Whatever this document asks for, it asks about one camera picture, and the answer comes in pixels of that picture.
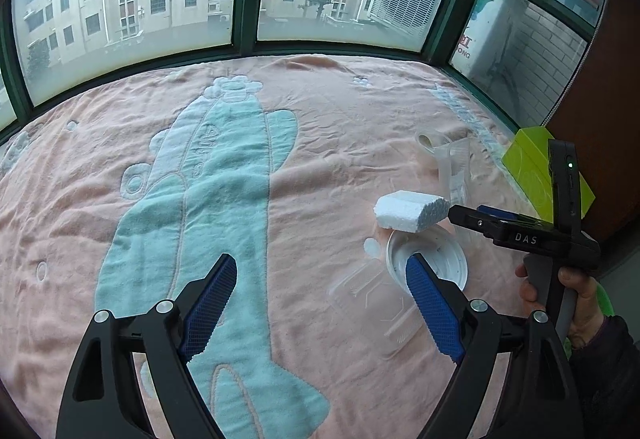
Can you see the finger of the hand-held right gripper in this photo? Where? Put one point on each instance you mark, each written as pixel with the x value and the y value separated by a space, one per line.
pixel 472 221
pixel 515 216

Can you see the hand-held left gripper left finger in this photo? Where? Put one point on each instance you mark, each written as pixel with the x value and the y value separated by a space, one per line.
pixel 210 304

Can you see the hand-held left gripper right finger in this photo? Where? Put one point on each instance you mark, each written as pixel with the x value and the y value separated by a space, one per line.
pixel 432 309

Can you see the white plastic lid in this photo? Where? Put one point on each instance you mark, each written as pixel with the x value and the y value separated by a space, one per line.
pixel 440 249

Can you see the clear plastic tray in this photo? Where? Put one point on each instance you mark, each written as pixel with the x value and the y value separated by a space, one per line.
pixel 370 304

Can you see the white foam block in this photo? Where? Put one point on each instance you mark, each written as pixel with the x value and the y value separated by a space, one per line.
pixel 405 211

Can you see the person's right forearm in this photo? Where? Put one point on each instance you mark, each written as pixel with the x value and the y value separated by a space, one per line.
pixel 610 369

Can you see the person's right hand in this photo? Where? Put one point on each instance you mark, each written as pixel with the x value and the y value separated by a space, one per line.
pixel 585 304

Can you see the lime green cardboard box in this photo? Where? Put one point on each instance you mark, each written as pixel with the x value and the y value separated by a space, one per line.
pixel 525 164

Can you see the clear plastic cup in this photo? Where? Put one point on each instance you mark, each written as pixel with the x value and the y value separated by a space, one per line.
pixel 450 164

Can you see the brown wooden cabinet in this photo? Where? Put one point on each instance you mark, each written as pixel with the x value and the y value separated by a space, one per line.
pixel 615 119

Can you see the white outdoor unit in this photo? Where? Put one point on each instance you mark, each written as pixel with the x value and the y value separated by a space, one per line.
pixel 487 44

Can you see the pink printed blanket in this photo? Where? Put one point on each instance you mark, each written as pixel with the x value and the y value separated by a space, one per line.
pixel 325 129

